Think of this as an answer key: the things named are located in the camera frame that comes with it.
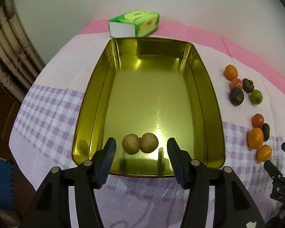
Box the yellow orange kumquat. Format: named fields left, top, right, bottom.
left=256, top=145, right=272, bottom=162

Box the large dark fruit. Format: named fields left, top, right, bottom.
left=261, top=123, right=270, bottom=142

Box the orange mandarin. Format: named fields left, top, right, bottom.
left=224, top=64, right=238, bottom=81
left=247, top=128, right=264, bottom=149

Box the red tomato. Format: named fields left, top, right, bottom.
left=251, top=113, right=264, bottom=128
left=230, top=78, right=243, bottom=89

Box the green tomato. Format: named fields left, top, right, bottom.
left=249, top=89, right=263, bottom=105

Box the small olive brown fruit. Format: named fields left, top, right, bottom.
left=122, top=133, right=140, bottom=154

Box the blue foam mat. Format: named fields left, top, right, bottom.
left=0, top=158, right=14, bottom=210

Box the pink purple checkered tablecloth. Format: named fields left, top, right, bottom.
left=9, top=20, right=285, bottom=227

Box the brown wooden door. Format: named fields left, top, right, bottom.
left=0, top=85, right=20, bottom=158

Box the gold toffee tin box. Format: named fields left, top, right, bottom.
left=72, top=38, right=226, bottom=177

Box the beige patterned curtain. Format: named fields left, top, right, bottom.
left=0, top=0, right=45, bottom=103

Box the green tissue pack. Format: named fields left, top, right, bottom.
left=108, top=10, right=160, bottom=38

